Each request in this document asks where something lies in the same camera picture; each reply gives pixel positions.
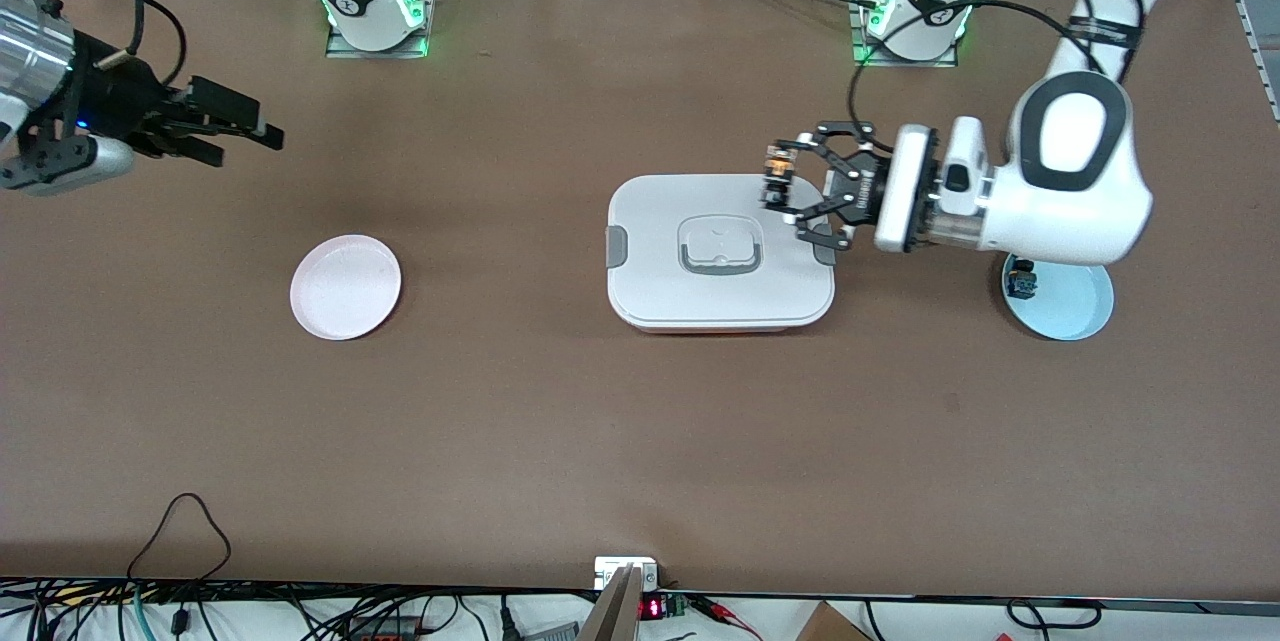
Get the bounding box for aluminium profile bar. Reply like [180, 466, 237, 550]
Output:
[575, 564, 643, 641]

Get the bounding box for black cable loop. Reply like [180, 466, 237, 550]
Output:
[1005, 599, 1101, 632]

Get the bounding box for white lunch box grey latches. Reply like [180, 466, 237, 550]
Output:
[605, 173, 837, 335]

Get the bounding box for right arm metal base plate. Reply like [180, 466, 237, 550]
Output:
[325, 0, 441, 60]

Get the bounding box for red clip leads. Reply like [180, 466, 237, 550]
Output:
[690, 596, 761, 641]

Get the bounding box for brown cardboard piece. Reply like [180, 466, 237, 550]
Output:
[795, 601, 871, 641]

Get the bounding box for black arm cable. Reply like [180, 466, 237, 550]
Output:
[15, 0, 189, 88]
[848, 0, 1146, 127]

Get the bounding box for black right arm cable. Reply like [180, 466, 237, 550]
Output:
[15, 0, 189, 88]

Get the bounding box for white mounting block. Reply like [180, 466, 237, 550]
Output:
[594, 557, 661, 592]

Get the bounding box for thin black looped cable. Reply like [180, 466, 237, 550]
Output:
[125, 493, 233, 634]

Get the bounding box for light blue round plate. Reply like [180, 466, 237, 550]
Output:
[1002, 256, 1115, 342]

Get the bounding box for orange push-button switch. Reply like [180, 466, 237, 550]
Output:
[760, 146, 799, 212]

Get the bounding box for pink round plate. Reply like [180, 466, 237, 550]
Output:
[289, 234, 403, 342]

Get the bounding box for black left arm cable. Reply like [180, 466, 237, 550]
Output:
[848, 0, 1146, 127]

